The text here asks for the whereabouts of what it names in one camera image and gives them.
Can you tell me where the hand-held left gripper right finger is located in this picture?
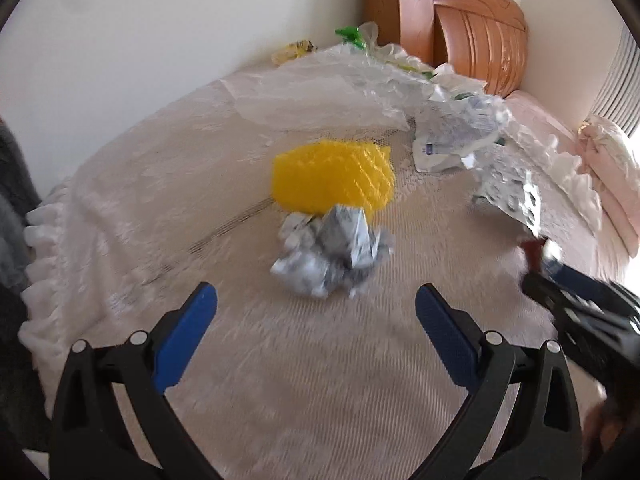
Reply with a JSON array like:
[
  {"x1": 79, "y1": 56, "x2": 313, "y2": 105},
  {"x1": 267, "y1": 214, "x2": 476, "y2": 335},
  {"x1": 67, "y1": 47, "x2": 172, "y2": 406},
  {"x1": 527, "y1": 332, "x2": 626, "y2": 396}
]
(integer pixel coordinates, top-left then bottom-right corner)
[{"x1": 415, "y1": 282, "x2": 583, "y2": 480}]

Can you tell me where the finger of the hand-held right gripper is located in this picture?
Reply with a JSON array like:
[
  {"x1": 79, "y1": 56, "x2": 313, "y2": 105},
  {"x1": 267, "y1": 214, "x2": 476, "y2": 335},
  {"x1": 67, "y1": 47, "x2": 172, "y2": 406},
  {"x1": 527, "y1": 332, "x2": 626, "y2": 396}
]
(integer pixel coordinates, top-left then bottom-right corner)
[
  {"x1": 522, "y1": 271, "x2": 640, "y2": 361},
  {"x1": 542, "y1": 240, "x2": 640, "y2": 321}
]

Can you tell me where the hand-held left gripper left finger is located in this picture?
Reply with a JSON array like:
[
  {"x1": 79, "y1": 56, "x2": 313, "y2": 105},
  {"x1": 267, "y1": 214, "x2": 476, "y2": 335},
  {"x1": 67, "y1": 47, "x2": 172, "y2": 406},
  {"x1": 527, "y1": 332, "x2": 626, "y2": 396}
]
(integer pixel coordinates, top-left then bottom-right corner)
[{"x1": 48, "y1": 282, "x2": 221, "y2": 480}]

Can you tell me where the silver patterned wrapper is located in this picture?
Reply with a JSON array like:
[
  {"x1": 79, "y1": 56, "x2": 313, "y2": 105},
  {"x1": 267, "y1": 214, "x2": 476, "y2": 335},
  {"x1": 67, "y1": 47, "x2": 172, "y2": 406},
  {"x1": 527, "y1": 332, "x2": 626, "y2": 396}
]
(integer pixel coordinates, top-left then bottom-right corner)
[{"x1": 472, "y1": 152, "x2": 544, "y2": 239}]

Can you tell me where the white printed packet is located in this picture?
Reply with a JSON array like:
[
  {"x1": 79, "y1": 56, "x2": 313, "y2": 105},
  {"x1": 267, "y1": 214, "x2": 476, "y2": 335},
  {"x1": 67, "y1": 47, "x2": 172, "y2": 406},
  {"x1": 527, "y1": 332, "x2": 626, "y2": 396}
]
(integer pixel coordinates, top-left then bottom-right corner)
[{"x1": 412, "y1": 91, "x2": 512, "y2": 173}]

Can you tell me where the yellow foam fruit net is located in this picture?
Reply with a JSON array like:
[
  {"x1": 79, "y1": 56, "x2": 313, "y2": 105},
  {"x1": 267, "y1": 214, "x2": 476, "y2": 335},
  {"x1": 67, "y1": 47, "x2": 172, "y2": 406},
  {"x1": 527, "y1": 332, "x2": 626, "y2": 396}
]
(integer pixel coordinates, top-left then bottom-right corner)
[{"x1": 271, "y1": 140, "x2": 396, "y2": 216}]

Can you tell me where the clear plastic bag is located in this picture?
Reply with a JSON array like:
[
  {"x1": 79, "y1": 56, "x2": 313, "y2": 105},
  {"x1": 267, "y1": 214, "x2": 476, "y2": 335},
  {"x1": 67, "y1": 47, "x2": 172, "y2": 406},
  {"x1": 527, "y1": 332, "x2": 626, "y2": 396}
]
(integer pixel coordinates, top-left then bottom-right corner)
[{"x1": 235, "y1": 22, "x2": 438, "y2": 131}]

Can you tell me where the small yellow toy figure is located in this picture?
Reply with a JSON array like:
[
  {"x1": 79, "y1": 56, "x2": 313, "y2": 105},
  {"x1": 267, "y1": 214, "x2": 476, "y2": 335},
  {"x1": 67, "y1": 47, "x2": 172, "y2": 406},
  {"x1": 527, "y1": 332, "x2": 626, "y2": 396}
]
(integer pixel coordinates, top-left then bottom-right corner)
[{"x1": 271, "y1": 39, "x2": 318, "y2": 66}]

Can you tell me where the green plastic bag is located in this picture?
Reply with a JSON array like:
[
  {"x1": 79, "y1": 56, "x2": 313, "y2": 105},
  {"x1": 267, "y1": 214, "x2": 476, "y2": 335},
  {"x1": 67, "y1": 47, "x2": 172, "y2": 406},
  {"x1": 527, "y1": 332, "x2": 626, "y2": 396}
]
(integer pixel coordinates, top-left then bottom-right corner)
[{"x1": 335, "y1": 25, "x2": 372, "y2": 54}]

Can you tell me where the person's right hand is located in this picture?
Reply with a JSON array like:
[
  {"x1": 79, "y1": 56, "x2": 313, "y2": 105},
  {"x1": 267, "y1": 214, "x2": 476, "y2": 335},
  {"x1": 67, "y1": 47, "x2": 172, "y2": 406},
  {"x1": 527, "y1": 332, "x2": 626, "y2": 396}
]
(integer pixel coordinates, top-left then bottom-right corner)
[{"x1": 584, "y1": 401, "x2": 625, "y2": 462}]

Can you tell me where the pink pillow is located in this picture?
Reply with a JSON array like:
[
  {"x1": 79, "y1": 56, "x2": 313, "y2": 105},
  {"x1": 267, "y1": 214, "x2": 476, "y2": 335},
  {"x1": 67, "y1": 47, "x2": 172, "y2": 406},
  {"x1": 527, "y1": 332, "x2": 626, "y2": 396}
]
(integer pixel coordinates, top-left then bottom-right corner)
[{"x1": 575, "y1": 114, "x2": 640, "y2": 261}]

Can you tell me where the white lace bedspread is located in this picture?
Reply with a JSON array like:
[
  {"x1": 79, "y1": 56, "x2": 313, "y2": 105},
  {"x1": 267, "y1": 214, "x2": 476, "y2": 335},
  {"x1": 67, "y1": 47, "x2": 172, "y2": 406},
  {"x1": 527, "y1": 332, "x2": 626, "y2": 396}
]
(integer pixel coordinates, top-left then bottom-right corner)
[{"x1": 19, "y1": 42, "x2": 608, "y2": 480}]

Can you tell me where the pink bed sheet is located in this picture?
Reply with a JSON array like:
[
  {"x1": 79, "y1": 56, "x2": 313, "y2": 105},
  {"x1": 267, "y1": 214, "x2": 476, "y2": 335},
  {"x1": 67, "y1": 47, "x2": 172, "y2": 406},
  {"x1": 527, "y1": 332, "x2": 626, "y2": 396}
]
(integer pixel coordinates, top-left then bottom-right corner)
[{"x1": 505, "y1": 89, "x2": 640, "y2": 281}]

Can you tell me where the striped white curtain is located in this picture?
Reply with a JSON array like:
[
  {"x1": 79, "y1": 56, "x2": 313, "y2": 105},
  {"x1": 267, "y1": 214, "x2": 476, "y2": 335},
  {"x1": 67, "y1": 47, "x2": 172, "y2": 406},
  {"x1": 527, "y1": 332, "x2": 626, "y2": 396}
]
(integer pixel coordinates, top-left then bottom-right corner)
[{"x1": 592, "y1": 25, "x2": 640, "y2": 138}]

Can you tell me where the dark grey cloth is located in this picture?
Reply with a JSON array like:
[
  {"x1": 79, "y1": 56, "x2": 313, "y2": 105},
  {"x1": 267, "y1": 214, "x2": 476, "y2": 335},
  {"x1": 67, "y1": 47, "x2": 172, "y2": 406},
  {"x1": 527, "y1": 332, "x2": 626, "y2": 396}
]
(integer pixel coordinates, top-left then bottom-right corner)
[{"x1": 0, "y1": 117, "x2": 43, "y2": 311}]

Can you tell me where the wooden headboard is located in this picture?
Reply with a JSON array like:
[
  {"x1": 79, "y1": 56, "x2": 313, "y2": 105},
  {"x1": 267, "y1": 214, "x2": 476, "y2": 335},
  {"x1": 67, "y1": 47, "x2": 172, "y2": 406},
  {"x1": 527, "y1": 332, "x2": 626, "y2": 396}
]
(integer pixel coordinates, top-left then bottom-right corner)
[{"x1": 364, "y1": 0, "x2": 530, "y2": 98}]

